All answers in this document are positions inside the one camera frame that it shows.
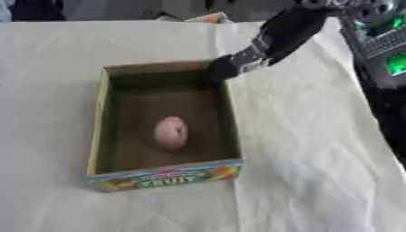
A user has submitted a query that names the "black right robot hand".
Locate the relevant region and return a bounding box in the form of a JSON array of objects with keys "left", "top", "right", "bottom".
[{"left": 203, "top": 5, "right": 330, "bottom": 84}]

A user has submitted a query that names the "tan cardboard box green inside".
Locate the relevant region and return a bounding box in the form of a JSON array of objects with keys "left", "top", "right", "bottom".
[{"left": 85, "top": 60, "right": 245, "bottom": 193}]

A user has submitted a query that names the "white and orange paper item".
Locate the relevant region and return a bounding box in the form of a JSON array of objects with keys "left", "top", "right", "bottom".
[{"left": 182, "top": 11, "right": 232, "bottom": 24}]

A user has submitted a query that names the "pink round toy fruit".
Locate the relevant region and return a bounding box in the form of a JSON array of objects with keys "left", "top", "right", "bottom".
[{"left": 152, "top": 116, "right": 190, "bottom": 151}]

